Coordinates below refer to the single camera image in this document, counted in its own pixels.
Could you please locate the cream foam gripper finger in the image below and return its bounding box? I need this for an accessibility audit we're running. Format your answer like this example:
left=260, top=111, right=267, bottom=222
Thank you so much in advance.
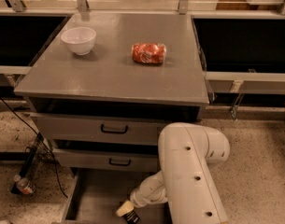
left=116, top=201, right=134, bottom=217

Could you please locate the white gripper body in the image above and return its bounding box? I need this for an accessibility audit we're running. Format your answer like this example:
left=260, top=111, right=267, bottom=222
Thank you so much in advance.
left=130, top=187, right=167, bottom=208

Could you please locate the black rxbar chocolate bar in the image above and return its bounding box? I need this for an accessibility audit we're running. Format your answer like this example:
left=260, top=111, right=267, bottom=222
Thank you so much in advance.
left=122, top=211, right=140, bottom=224

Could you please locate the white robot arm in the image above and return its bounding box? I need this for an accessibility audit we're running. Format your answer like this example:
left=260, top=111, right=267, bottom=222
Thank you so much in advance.
left=116, top=122, right=230, bottom=224

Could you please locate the grey bottom drawer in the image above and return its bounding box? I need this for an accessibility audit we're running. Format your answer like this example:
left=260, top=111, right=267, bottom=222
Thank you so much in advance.
left=51, top=167, right=174, bottom=224

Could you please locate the grey drawer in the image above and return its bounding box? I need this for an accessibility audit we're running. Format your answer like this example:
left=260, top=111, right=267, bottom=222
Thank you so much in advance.
left=31, top=113, right=171, bottom=146
left=51, top=167, right=174, bottom=224
left=53, top=141, right=159, bottom=172

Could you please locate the grey middle drawer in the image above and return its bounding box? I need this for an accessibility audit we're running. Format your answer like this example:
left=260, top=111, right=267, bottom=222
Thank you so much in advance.
left=53, top=141, right=159, bottom=172

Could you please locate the grey top drawer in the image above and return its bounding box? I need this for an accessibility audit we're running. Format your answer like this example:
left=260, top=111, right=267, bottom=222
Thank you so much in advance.
left=31, top=113, right=171, bottom=146

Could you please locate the grey drawer cabinet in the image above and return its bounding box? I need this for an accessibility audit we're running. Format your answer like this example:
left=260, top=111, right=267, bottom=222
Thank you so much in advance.
left=13, top=12, right=210, bottom=179

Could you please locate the plastic water bottle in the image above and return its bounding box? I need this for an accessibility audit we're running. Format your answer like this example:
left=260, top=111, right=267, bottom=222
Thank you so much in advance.
left=13, top=175, right=35, bottom=195

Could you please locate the black floor stand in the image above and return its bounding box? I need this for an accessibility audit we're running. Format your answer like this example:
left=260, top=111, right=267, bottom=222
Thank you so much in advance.
left=10, top=134, right=43, bottom=194

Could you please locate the crushed red soda can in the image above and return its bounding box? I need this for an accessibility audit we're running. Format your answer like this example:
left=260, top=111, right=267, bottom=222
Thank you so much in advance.
left=132, top=43, right=166, bottom=64

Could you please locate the right black bin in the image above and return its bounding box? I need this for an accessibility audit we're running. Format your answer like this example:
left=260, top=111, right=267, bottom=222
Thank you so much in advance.
left=193, top=19, right=285, bottom=73

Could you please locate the black bin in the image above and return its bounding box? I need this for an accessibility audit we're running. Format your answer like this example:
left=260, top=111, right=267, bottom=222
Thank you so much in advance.
left=193, top=19, right=285, bottom=73
left=0, top=15, right=68, bottom=66

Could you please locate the white bowl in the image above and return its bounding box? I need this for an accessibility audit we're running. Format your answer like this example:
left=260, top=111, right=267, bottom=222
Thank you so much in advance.
left=61, top=27, right=96, bottom=55

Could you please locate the left black bin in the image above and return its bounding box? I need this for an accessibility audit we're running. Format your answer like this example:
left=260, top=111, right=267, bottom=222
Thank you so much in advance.
left=0, top=15, right=68, bottom=66

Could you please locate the black cable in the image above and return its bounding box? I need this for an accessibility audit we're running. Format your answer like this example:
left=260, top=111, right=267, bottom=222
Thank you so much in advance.
left=0, top=96, right=69, bottom=200

